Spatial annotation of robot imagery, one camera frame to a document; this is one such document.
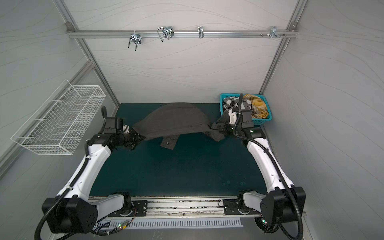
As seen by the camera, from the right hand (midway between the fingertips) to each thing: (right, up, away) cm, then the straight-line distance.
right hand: (221, 122), depth 78 cm
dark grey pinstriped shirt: (-30, +1, +11) cm, 32 cm away
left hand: (-39, -5, 0) cm, 39 cm away
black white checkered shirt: (+14, +14, +31) cm, 37 cm away
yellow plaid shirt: (+32, +8, +26) cm, 42 cm away
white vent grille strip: (-23, -48, -8) cm, 54 cm away
